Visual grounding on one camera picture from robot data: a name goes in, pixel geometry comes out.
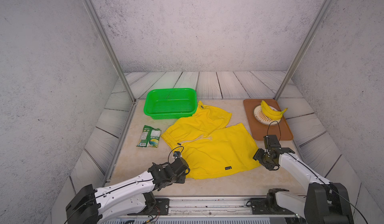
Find brown wooden tray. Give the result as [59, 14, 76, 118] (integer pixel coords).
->
[243, 99, 294, 141]

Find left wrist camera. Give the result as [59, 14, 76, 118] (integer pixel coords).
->
[173, 151, 181, 159]

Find patterned round plate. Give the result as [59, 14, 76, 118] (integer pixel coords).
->
[254, 105, 282, 125]

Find green snack packet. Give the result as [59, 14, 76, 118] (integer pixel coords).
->
[137, 125, 162, 148]

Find yellow shorts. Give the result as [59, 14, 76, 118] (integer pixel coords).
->
[162, 102, 260, 180]

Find aluminium frame post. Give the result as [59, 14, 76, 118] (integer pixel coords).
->
[83, 0, 136, 103]
[274, 0, 335, 101]

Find right aluminium frame post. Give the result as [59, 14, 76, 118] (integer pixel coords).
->
[274, 0, 335, 101]

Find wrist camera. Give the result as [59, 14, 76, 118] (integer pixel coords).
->
[173, 151, 181, 159]
[264, 135, 281, 150]

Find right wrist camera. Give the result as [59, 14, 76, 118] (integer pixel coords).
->
[264, 135, 281, 150]

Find green plastic basket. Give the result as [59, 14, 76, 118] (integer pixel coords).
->
[144, 88, 198, 120]

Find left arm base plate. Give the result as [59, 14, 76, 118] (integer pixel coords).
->
[140, 198, 170, 216]

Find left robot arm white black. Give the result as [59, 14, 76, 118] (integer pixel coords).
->
[65, 157, 190, 224]

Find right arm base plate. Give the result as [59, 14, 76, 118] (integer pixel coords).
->
[246, 198, 294, 215]

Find aluminium mounting rail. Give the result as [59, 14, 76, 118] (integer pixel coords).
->
[112, 195, 298, 222]

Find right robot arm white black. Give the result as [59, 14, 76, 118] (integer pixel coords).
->
[254, 147, 354, 224]

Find left aluminium frame post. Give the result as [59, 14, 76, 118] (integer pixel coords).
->
[83, 0, 136, 103]

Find yellow banana bunch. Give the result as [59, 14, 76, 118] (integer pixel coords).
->
[261, 100, 288, 121]

